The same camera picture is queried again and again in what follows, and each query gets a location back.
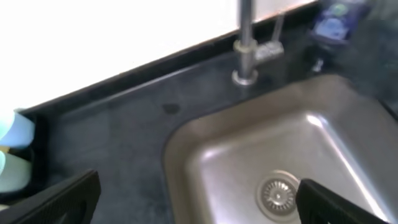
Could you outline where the steel sink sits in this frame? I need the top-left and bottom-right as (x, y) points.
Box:
(161, 73), (398, 224)

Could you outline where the blue soap bottle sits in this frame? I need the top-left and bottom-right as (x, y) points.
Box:
(309, 0), (371, 46)

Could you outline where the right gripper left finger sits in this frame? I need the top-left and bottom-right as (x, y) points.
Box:
(0, 169), (101, 224)

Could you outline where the steel tap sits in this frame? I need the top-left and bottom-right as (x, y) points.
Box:
(231, 0), (285, 86)

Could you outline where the green cup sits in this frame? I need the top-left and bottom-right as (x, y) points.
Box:
(0, 151), (32, 194)

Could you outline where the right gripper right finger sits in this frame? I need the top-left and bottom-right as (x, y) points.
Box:
(295, 179), (391, 224)

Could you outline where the blue cup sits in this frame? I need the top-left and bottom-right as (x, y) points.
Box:
(0, 111), (35, 149)

